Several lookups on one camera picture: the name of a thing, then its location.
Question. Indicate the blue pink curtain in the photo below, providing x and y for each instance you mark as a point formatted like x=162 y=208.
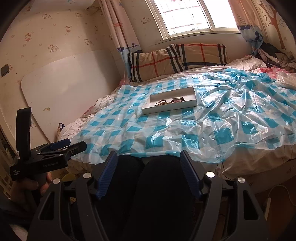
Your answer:
x=248 y=22

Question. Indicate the blue checkered plastic sheet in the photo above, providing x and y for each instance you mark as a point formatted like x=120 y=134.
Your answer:
x=235 y=109

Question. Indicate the wardrobe with tree decal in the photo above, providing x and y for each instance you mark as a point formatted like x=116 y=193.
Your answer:
x=274 y=28

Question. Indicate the pile of dark clothes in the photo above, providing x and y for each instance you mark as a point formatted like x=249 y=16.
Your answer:
x=273 y=57

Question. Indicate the person's left hand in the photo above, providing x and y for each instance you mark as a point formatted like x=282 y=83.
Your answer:
x=22 y=191

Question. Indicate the white leaning board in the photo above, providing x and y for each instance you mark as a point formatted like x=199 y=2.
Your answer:
x=63 y=90

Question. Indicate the white shallow cardboard box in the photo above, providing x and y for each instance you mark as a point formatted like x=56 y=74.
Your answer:
x=170 y=100

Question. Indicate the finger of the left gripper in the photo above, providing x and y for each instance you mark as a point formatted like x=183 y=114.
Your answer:
x=74 y=149
x=60 y=144

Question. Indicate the left plaid pillow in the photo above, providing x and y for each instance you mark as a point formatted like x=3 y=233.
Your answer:
x=146 y=66

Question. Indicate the plaid pillow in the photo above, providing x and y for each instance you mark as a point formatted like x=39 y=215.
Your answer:
x=146 y=66
x=197 y=55

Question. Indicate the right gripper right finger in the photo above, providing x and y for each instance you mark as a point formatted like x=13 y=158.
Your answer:
x=194 y=173

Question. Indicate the dark wall switch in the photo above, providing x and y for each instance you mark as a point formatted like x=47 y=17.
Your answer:
x=5 y=70

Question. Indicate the right plaid pillow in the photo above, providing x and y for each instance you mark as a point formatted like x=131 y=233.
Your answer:
x=197 y=55

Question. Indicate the window with white frame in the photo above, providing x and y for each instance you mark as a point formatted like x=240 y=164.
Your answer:
x=177 y=19

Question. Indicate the left patterned curtain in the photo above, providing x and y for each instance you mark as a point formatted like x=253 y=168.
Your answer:
x=121 y=29

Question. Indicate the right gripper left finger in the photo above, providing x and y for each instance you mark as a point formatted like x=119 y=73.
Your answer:
x=105 y=177

